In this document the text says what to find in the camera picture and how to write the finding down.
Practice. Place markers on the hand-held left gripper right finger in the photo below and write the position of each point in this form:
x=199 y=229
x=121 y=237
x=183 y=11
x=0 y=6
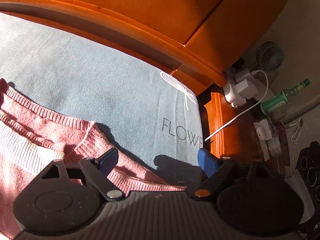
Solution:
x=206 y=161

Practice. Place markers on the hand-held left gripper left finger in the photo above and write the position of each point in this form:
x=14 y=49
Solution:
x=108 y=160

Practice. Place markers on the pink and white knit sweater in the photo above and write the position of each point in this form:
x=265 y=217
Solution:
x=37 y=142

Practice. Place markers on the wooden nightstand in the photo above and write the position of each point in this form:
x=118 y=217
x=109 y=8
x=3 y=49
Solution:
x=240 y=135

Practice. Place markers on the white earbuds case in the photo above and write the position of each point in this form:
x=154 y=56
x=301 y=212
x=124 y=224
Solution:
x=262 y=131

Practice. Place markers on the white power strip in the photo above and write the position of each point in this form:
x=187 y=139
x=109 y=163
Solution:
x=233 y=92

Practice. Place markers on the white charger plug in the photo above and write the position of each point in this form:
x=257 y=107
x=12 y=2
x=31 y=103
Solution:
x=246 y=88

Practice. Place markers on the green glass bottle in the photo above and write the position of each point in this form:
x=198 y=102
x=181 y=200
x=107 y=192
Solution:
x=277 y=101

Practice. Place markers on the small grey desk fan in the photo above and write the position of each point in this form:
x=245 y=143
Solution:
x=271 y=56

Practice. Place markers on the wooden headboard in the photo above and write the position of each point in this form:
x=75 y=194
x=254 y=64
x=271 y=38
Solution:
x=150 y=12

